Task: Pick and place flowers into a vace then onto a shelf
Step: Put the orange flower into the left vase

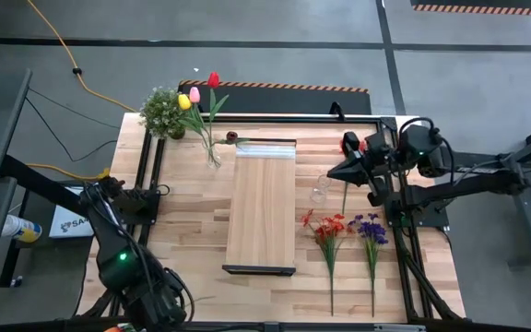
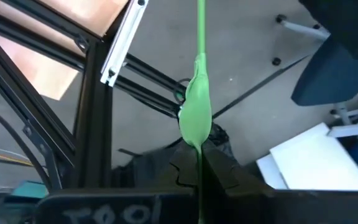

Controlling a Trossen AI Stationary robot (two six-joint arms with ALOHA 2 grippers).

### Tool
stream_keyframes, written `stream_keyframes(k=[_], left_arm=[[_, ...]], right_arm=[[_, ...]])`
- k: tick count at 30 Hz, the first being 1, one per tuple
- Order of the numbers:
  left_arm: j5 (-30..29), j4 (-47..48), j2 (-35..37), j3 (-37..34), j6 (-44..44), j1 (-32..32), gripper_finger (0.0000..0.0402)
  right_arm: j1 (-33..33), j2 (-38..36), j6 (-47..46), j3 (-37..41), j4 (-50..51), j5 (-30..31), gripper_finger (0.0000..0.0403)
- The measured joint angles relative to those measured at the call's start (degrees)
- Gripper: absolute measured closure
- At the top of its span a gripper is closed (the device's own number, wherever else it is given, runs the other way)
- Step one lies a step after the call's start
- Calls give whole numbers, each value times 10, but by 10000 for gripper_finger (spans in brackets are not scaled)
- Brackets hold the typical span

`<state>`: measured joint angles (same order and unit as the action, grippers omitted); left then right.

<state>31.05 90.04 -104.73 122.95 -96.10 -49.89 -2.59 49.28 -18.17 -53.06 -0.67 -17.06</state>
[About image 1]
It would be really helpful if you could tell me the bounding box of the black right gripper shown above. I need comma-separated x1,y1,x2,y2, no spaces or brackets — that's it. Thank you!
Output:
327,131,398,208

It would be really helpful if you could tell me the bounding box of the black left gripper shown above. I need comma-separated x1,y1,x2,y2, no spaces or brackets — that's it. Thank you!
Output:
129,269,188,332

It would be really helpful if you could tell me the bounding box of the small red flower bunch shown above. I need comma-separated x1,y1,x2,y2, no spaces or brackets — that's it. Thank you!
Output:
337,138,369,217

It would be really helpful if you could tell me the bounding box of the red artificial tulip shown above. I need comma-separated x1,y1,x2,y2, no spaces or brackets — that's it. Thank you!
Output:
206,71,230,160

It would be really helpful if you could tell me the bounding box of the pink artificial tulip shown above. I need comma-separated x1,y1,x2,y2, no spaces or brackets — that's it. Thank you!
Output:
188,86,216,160

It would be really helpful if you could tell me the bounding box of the yellow artificial tulip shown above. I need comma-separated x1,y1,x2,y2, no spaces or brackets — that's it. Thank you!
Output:
176,93,216,160

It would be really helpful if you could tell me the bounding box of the potted plant with white flowers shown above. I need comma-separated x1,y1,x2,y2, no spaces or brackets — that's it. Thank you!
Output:
138,86,198,141

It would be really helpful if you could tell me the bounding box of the clear glass vase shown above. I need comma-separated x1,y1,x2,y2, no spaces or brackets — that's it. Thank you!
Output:
310,173,334,205
200,136,223,171

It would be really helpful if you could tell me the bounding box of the purple flower bunch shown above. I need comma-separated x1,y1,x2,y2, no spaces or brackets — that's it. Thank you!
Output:
347,212,390,318

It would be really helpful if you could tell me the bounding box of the large red flower bunch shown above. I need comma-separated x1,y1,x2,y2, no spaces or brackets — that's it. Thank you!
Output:
300,208,348,317

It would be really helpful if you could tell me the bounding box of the black clamp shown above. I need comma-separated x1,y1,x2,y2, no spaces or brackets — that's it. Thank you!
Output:
328,101,347,123

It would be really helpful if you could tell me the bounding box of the white printed box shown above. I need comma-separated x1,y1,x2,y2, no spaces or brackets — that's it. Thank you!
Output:
48,186,96,240

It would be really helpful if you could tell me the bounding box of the maroon artificial tulip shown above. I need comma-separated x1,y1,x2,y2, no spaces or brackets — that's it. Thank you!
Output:
207,130,252,160

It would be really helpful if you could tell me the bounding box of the white and yellow spray can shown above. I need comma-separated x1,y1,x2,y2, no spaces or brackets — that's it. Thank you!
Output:
1,214,43,244

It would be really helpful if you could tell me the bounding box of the black aluminium table frame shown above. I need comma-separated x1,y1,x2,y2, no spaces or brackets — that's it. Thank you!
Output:
76,113,467,332

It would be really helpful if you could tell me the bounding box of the yellow cable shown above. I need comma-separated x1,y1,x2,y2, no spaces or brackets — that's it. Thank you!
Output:
25,0,137,113
25,162,112,182

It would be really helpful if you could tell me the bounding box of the silver metal bracket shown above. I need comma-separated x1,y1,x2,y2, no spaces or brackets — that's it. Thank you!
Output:
373,324,427,332

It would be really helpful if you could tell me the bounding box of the black floor cable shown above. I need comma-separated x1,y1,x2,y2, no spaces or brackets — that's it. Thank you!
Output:
25,87,122,163

